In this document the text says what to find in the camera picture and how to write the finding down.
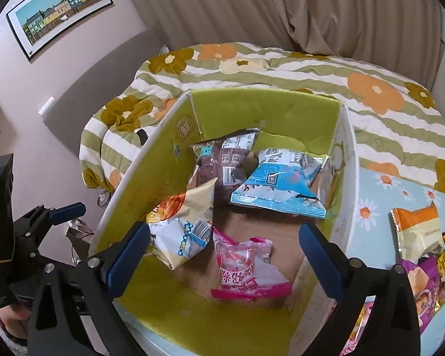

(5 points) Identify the blue white snack bag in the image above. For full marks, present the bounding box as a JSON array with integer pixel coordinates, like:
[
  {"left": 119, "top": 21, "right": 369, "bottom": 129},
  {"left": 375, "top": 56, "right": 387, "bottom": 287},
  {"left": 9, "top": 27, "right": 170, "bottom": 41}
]
[{"left": 230, "top": 148, "right": 326, "bottom": 220}]

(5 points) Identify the brown snack bag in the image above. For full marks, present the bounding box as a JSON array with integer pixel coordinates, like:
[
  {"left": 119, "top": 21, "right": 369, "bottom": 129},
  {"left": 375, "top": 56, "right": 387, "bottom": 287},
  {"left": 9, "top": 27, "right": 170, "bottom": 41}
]
[{"left": 191, "top": 128, "right": 260, "bottom": 204}]

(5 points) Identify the beige curtain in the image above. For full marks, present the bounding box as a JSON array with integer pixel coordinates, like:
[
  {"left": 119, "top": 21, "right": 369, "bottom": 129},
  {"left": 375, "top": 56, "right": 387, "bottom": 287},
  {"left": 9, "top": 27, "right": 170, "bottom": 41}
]
[{"left": 132, "top": 0, "right": 444, "bottom": 88}]

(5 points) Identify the pink white snack bag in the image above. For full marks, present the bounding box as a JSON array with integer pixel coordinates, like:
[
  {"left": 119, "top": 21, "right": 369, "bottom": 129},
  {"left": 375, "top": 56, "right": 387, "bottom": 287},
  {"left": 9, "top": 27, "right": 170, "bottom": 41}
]
[{"left": 210, "top": 229, "right": 292, "bottom": 301}]

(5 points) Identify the floral striped quilt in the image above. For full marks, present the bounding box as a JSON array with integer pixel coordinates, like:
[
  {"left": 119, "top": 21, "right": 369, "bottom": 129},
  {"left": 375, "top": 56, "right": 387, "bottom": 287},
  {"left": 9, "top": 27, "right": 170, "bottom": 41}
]
[{"left": 78, "top": 41, "right": 445, "bottom": 199}]

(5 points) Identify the white orange snack bag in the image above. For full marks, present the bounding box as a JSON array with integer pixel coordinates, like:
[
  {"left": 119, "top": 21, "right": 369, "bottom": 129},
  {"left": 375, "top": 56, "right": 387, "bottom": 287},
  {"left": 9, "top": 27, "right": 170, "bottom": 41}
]
[{"left": 144, "top": 178, "right": 217, "bottom": 270}]

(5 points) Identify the pink milk snack pack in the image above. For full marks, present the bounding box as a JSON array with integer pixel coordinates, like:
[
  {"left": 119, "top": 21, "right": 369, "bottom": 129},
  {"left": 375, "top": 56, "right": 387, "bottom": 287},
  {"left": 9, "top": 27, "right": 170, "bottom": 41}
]
[{"left": 341, "top": 301, "right": 374, "bottom": 355}]

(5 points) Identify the grey headboard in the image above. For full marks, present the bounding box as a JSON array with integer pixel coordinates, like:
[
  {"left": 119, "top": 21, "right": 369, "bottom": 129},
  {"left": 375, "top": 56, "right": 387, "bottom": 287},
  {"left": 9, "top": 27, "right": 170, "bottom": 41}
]
[{"left": 43, "top": 29, "right": 165, "bottom": 156}]

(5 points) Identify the person left hand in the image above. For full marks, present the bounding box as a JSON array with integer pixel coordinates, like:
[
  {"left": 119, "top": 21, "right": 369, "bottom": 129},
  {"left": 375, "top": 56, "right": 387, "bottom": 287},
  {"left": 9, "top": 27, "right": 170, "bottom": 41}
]
[{"left": 0, "top": 303, "right": 31, "bottom": 339}]

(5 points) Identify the framed town picture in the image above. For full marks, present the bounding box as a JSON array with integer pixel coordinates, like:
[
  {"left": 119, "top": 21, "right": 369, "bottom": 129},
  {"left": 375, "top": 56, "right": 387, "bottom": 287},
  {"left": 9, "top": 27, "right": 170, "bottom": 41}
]
[{"left": 6, "top": 0, "right": 113, "bottom": 60}]

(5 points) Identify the green cardboard box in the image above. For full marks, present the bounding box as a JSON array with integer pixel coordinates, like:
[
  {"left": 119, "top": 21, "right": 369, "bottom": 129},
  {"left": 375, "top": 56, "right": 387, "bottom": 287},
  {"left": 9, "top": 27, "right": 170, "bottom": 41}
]
[{"left": 91, "top": 88, "right": 359, "bottom": 355}]

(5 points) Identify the blue daisy tablecloth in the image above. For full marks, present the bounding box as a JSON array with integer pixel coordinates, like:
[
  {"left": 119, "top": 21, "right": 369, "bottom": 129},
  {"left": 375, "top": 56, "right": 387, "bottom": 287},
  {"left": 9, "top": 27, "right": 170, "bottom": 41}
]
[{"left": 132, "top": 168, "right": 445, "bottom": 355}]

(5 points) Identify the purple potato chip bag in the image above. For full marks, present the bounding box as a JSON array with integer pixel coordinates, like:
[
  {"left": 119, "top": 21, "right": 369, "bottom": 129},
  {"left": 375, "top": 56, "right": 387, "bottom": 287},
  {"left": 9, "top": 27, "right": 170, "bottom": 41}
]
[{"left": 398, "top": 255, "right": 440, "bottom": 333}]

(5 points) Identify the white wall switch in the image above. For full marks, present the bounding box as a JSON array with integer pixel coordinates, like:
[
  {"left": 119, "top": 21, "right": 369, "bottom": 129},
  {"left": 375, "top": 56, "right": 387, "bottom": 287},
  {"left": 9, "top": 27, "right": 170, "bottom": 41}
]
[{"left": 38, "top": 96, "right": 56, "bottom": 118}]

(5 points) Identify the orange cream snack bag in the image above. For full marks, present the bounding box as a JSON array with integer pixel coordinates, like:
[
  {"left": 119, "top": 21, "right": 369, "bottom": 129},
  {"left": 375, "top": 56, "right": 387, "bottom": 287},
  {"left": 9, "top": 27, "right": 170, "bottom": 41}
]
[{"left": 390, "top": 202, "right": 445, "bottom": 264}]

